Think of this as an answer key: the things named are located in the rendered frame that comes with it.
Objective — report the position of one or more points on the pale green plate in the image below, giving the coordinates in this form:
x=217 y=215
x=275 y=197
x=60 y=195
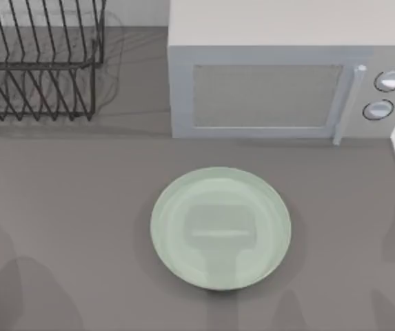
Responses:
x=197 y=193

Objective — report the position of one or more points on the microwave oven door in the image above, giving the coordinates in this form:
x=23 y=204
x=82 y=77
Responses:
x=183 y=100

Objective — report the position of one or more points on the pale grey microwave oven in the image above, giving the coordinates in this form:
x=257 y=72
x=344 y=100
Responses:
x=252 y=31

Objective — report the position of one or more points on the small microwave knob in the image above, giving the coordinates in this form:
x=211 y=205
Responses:
x=378 y=110

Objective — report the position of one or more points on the large microwave knob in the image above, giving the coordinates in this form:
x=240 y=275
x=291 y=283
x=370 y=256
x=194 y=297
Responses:
x=391 y=80

